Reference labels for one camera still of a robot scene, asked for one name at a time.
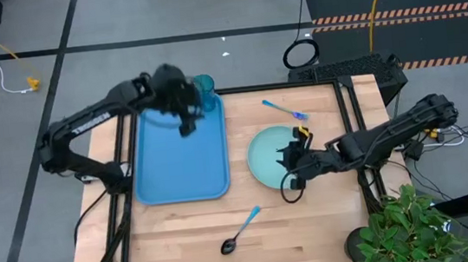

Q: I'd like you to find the dark spoon with blue handle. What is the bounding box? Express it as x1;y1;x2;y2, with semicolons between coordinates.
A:
215;205;267;256

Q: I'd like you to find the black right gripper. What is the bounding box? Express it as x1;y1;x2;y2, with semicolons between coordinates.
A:
272;123;332;193

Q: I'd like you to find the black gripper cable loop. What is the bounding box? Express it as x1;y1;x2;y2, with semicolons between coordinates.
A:
277;169;309;206

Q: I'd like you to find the long yellow cable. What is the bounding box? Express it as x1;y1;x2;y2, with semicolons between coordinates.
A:
363;0;397;55

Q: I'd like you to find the black cable bundle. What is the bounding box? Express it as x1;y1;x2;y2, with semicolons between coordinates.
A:
64;193;138;262

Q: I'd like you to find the black plant pot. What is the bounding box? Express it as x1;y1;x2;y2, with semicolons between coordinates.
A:
342;225;374;262

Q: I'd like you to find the yellow plug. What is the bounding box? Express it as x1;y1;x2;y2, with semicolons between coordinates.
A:
25;75;42;93

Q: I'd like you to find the blue plastic tray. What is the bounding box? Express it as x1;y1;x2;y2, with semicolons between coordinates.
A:
125;91;234;208

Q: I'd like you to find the teal translucent cup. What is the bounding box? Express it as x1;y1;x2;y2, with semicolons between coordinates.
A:
191;72;218;114

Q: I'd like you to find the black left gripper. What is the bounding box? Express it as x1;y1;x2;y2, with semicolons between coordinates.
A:
147;59;208;142

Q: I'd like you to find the black computer tower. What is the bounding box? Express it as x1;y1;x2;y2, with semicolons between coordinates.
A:
286;49;412;117

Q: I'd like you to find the black metal table frame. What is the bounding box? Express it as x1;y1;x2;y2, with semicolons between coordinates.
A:
81;72;396;262

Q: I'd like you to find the iridescent fork with blue handle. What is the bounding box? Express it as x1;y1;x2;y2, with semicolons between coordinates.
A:
261;95;310;125

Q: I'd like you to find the green leafy plant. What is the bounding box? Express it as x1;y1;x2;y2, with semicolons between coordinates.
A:
351;177;468;262

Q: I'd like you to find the yellow orange connector cable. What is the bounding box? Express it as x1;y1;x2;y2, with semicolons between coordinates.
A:
424;126;443;141

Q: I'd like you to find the pale green round plate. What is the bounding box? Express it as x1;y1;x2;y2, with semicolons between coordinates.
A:
244;122;306;193

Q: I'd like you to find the black coiled cable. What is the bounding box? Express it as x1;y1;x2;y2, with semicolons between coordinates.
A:
276;0;322;72

